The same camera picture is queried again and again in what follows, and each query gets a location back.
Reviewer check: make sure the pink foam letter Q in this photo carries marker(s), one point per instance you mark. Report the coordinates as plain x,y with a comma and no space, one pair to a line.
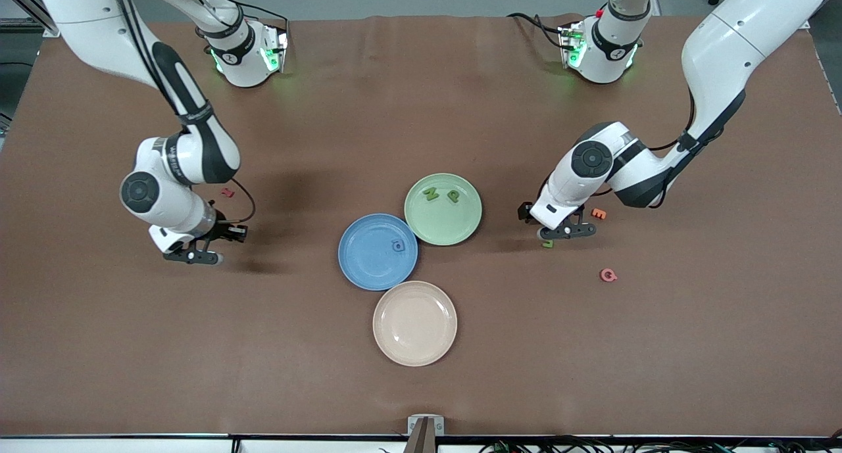
602,275

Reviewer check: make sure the green foam letter N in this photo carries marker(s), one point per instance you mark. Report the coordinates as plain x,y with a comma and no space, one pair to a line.
431,194

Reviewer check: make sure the beige plate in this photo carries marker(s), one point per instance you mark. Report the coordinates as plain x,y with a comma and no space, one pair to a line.
414,323

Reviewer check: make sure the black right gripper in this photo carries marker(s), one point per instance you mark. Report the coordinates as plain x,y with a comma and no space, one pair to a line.
224,229

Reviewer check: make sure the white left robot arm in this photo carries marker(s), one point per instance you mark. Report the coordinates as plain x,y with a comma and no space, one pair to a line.
723,45

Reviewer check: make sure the aluminium frame post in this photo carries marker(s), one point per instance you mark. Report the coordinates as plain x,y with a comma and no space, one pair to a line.
20,23

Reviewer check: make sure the blue plate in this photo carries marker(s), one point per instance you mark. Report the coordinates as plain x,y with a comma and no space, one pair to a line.
368,256

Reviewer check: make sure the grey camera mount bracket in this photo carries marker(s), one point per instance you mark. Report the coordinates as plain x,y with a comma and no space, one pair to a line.
425,427

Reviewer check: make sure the brown table cover mat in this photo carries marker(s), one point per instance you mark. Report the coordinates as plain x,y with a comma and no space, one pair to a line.
421,111

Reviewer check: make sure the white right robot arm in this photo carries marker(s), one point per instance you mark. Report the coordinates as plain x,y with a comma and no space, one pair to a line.
191,157

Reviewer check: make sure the orange foam letter E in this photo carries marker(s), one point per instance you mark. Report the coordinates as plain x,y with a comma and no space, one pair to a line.
598,214

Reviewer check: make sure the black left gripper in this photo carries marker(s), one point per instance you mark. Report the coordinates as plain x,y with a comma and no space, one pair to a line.
526,211

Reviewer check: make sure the small electronics board red LED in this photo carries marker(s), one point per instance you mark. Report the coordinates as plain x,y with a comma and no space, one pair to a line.
501,448

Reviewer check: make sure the metal connector bracket green light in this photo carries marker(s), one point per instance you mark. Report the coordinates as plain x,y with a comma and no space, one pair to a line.
273,52
571,45

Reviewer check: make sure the green plate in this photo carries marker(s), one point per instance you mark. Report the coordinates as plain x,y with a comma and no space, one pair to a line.
443,226

